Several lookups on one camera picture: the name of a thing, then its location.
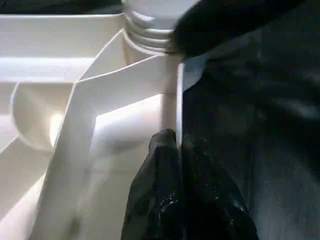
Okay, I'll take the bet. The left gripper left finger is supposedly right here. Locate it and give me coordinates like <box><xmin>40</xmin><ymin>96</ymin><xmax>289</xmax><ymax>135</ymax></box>
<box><xmin>121</xmin><ymin>128</ymin><xmax>182</xmax><ymax>240</ymax></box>

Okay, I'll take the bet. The black work mat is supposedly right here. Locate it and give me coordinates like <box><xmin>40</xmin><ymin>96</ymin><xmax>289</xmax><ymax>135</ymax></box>
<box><xmin>0</xmin><ymin>0</ymin><xmax>320</xmax><ymax>240</ymax></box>

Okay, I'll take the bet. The white plastic table leg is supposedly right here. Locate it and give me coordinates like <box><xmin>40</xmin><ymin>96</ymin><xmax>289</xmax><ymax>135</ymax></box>
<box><xmin>121</xmin><ymin>0</ymin><xmax>202</xmax><ymax>55</ymax></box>

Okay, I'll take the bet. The white plastic table top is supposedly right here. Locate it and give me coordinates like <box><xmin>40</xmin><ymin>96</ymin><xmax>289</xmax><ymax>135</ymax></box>
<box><xmin>0</xmin><ymin>12</ymin><xmax>209</xmax><ymax>240</ymax></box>

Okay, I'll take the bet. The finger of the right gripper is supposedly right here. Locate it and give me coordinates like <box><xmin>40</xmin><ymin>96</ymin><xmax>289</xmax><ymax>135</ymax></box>
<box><xmin>171</xmin><ymin>0</ymin><xmax>307</xmax><ymax>59</ymax></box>

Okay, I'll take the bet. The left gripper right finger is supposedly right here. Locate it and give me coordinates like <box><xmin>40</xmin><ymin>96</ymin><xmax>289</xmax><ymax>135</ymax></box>
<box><xmin>180</xmin><ymin>137</ymin><xmax>260</xmax><ymax>240</ymax></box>

